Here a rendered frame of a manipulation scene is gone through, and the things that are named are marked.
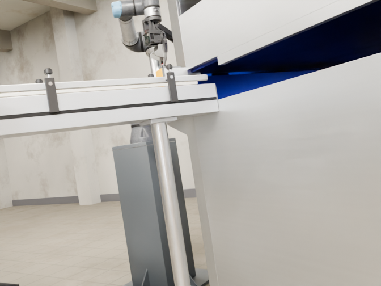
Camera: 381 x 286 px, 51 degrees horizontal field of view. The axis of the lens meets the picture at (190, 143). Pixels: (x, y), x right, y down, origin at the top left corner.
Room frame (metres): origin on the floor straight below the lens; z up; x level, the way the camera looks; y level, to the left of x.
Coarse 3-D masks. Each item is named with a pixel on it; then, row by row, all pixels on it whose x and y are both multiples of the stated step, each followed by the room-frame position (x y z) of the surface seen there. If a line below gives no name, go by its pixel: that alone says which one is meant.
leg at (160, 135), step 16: (160, 128) 1.23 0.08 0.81; (160, 144) 1.23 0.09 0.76; (160, 160) 1.23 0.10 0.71; (160, 176) 1.23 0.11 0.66; (160, 192) 1.25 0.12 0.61; (176, 192) 1.25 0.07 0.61; (176, 208) 1.23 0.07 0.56; (176, 224) 1.23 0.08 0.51; (176, 240) 1.23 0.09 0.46; (176, 256) 1.23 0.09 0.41; (176, 272) 1.23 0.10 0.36
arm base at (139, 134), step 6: (132, 126) 2.13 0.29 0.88; (138, 126) 2.11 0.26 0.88; (144, 126) 2.11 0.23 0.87; (150, 126) 2.14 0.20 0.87; (132, 132) 2.13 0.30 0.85; (138, 132) 2.10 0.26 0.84; (144, 132) 2.11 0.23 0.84; (150, 132) 2.12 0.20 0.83; (132, 138) 2.12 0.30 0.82; (138, 138) 2.09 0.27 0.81; (144, 138) 2.09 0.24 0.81; (150, 138) 2.11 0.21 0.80
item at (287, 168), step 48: (240, 96) 1.19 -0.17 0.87; (288, 96) 1.03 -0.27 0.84; (336, 96) 0.90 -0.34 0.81; (240, 144) 1.22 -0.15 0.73; (288, 144) 1.05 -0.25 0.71; (336, 144) 0.92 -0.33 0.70; (240, 192) 1.25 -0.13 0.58; (288, 192) 1.07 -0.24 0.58; (336, 192) 0.93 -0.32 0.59; (240, 240) 1.29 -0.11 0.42; (288, 240) 1.10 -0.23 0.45; (336, 240) 0.95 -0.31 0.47
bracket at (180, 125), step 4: (176, 120) 1.76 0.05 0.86; (180, 120) 1.73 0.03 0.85; (184, 120) 1.70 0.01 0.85; (168, 124) 1.83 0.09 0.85; (172, 124) 1.79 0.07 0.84; (176, 124) 1.76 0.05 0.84; (180, 124) 1.73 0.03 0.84; (184, 124) 1.70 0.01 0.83; (176, 128) 1.77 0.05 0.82; (180, 128) 1.74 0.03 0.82; (184, 128) 1.71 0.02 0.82; (184, 132) 1.71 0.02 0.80
